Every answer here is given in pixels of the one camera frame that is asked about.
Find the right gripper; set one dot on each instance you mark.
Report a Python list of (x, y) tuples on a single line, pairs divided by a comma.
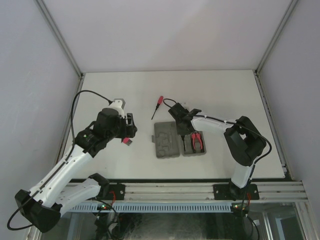
[(181, 132)]

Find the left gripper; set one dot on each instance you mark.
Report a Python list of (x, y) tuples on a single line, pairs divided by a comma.
[(128, 131)]

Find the red black pliers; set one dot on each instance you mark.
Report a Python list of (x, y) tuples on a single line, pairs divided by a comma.
[(196, 142)]

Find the grey plastic tool case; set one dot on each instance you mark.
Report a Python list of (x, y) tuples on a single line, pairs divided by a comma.
[(168, 144)]

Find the red screwdriver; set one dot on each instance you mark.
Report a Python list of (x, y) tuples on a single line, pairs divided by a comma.
[(159, 102), (183, 142)]

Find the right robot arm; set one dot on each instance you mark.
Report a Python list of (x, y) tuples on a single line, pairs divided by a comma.
[(246, 144)]

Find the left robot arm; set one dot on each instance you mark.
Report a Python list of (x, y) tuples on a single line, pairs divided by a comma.
[(45, 203)]

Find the red hex key set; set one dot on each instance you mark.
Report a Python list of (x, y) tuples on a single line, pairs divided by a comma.
[(127, 141)]

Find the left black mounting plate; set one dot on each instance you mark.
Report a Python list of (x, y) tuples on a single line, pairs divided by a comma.
[(112, 192)]

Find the black mounting plate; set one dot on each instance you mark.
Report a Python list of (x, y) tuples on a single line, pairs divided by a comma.
[(228, 192), (112, 192)]

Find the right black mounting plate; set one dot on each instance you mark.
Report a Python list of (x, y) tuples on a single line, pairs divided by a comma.
[(228, 192)]

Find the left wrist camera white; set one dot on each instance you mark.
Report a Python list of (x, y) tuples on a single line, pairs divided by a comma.
[(118, 104)]

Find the grey slotted cable duct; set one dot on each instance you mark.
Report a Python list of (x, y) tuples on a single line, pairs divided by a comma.
[(153, 207)]

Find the left aluminium frame post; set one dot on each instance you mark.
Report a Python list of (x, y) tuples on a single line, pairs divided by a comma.
[(53, 27)]

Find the aluminium frame post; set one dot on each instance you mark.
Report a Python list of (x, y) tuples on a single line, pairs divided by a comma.
[(258, 70), (53, 27)]

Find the aluminium front rail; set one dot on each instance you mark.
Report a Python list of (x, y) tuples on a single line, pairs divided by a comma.
[(281, 191)]

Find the right aluminium frame post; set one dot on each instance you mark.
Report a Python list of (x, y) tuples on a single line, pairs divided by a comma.
[(258, 70)]

